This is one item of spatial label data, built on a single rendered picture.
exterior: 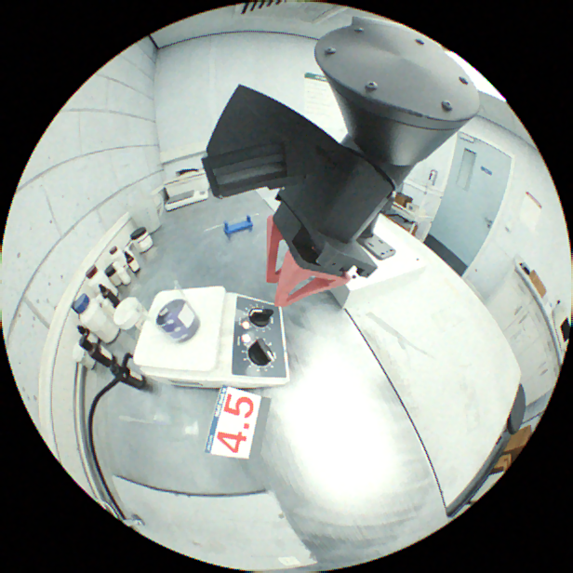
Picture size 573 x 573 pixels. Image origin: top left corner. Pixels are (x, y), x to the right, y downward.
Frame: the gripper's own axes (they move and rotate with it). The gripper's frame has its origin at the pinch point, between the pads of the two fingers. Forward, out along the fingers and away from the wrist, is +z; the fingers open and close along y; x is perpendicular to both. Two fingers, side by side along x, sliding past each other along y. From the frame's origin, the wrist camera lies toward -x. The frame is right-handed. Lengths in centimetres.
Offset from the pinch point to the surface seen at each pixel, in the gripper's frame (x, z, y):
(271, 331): 2.0, 7.1, 1.9
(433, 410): 20.1, -1.1, 24.9
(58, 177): -61, 4, -37
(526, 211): 225, -184, 16
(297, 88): 27, -79, -158
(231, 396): -4.5, 10.7, 9.2
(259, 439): -2.2, 11.8, 15.6
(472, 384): 31.2, -7.8, 28.6
